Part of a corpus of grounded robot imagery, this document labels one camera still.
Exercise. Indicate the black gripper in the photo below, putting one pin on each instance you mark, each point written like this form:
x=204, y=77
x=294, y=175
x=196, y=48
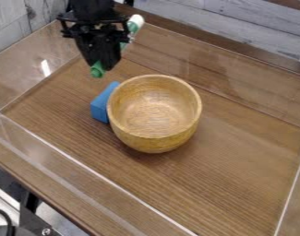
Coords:
x=105, y=31

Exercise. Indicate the green Expo marker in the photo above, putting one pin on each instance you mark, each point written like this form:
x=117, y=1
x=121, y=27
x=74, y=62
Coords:
x=97, y=71

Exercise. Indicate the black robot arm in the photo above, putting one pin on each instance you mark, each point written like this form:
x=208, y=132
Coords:
x=88, y=9

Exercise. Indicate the brown wooden bowl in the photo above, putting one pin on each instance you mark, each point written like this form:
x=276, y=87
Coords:
x=153, y=111

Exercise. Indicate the blue foam block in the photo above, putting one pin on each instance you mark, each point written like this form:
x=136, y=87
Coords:
x=100, y=102

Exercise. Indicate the clear acrylic tray wall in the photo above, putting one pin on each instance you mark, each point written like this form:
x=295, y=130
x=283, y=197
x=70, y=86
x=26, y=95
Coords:
x=228, y=184

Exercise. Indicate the black metal table bracket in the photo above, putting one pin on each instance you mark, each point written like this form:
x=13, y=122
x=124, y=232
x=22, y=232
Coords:
x=30, y=221

